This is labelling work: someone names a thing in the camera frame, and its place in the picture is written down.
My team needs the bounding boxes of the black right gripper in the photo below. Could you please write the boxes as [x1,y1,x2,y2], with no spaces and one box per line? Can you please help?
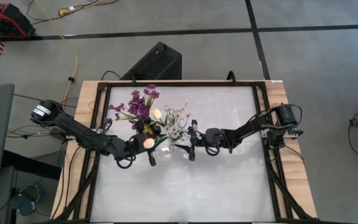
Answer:
[175,119,223,162]

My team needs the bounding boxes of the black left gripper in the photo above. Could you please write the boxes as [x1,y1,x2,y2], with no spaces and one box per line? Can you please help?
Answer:
[128,120,168,167]

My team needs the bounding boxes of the purple flower bunch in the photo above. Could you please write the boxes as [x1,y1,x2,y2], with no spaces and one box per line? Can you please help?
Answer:
[106,104,136,131]
[128,83,161,122]

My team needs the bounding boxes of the clear glass vase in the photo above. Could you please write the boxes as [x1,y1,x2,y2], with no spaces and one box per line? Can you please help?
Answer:
[165,139,178,154]

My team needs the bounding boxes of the black computer tower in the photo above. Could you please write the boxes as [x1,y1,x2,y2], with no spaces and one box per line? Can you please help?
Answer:
[119,41,183,81]

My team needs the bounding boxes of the black desk base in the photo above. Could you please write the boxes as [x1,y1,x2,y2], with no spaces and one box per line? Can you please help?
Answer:
[1,149,62,181]

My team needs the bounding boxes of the dark round headphones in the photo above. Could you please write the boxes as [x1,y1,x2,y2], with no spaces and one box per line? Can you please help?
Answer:
[10,184,43,217]

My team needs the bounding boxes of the red and black case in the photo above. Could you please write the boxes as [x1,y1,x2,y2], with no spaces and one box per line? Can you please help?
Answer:
[0,1,37,40]

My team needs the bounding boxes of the black table frame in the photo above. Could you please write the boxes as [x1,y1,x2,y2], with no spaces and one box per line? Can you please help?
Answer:
[53,80,315,224]

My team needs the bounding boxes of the yellow floor cable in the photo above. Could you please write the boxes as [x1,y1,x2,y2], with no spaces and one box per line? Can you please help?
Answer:
[32,0,79,116]

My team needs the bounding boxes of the yellow extension cord plug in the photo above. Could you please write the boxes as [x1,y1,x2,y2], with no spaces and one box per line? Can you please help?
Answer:
[57,0,105,17]

